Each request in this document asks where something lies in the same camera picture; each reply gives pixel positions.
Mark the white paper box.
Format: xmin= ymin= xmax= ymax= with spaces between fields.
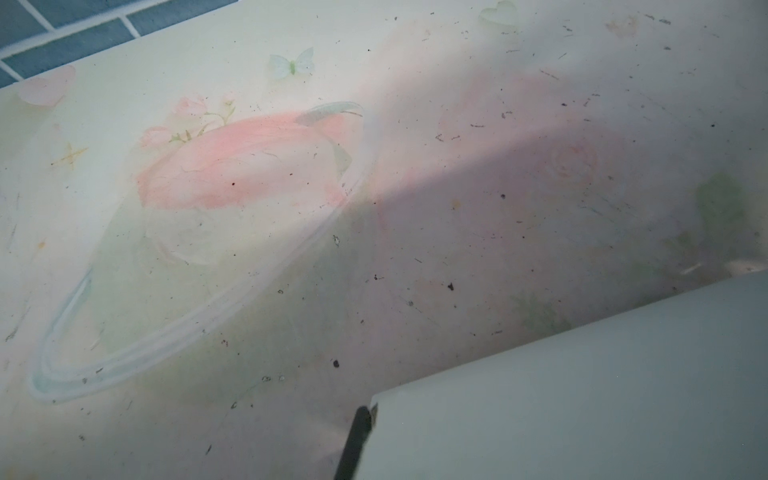
xmin=356 ymin=272 xmax=767 ymax=479

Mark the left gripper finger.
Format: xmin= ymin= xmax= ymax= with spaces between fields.
xmin=333 ymin=406 xmax=374 ymax=480

